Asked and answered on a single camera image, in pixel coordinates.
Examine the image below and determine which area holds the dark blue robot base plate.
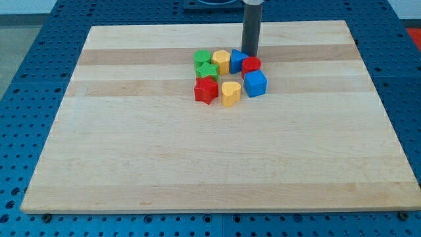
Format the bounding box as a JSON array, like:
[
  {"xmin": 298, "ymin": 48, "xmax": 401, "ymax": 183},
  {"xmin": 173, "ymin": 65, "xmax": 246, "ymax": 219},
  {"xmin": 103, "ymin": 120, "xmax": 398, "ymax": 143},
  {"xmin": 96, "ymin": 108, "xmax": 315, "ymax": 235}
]
[{"xmin": 182, "ymin": 0, "xmax": 244, "ymax": 13}]

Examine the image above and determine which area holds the blue cube block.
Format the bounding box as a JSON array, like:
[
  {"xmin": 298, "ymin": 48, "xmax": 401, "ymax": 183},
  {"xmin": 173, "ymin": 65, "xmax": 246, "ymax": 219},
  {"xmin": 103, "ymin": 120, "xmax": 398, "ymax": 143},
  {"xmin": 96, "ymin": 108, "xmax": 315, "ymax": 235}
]
[{"xmin": 243, "ymin": 70, "xmax": 267, "ymax": 97}]

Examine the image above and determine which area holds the green star block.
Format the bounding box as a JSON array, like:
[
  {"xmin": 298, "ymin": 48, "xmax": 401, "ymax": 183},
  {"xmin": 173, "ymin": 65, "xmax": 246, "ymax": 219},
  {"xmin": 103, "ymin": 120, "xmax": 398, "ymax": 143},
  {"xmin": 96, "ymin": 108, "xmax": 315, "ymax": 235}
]
[{"xmin": 195, "ymin": 62, "xmax": 219, "ymax": 82}]

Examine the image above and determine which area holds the red star block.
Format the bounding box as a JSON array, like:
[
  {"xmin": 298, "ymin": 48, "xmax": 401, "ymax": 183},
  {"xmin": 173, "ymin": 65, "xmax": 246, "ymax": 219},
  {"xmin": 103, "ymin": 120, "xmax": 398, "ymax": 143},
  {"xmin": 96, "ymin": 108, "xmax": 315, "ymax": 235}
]
[{"xmin": 193, "ymin": 76, "xmax": 219, "ymax": 105}]

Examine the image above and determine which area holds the light wooden board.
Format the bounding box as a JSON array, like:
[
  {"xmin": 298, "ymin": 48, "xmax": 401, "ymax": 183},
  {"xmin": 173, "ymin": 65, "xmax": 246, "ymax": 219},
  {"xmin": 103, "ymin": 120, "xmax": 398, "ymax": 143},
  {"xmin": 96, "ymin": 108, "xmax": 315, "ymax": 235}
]
[{"xmin": 21, "ymin": 20, "xmax": 420, "ymax": 214}]

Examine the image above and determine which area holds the blue triangle block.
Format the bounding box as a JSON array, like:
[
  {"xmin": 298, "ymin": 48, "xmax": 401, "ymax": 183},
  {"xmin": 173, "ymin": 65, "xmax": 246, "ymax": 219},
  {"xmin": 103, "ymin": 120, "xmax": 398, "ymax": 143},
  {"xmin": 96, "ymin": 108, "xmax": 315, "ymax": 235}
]
[{"xmin": 230, "ymin": 49, "xmax": 248, "ymax": 74}]

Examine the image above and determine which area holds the green cylinder block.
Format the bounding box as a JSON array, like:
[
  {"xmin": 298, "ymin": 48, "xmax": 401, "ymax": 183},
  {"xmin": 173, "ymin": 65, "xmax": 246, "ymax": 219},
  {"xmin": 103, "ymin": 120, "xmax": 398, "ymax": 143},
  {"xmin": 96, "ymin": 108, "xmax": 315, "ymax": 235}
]
[{"xmin": 193, "ymin": 49, "xmax": 212, "ymax": 68}]

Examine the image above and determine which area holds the yellow hexagon block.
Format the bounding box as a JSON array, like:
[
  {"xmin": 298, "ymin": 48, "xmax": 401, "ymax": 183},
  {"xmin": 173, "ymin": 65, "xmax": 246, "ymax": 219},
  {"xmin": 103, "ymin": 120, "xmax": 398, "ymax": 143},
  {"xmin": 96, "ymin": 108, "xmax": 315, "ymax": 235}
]
[{"xmin": 211, "ymin": 50, "xmax": 231, "ymax": 75}]

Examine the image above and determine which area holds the red cylinder block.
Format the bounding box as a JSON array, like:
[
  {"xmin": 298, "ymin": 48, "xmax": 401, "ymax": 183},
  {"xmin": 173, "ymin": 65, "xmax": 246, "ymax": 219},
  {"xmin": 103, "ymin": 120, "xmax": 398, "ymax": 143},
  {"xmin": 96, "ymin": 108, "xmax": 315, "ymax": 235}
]
[{"xmin": 241, "ymin": 57, "xmax": 262, "ymax": 78}]

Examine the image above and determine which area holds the yellow heart block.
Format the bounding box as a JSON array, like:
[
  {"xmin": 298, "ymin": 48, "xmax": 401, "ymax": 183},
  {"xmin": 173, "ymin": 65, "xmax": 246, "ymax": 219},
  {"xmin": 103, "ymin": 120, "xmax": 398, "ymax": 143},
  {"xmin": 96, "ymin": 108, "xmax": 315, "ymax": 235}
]
[{"xmin": 221, "ymin": 82, "xmax": 241, "ymax": 107}]

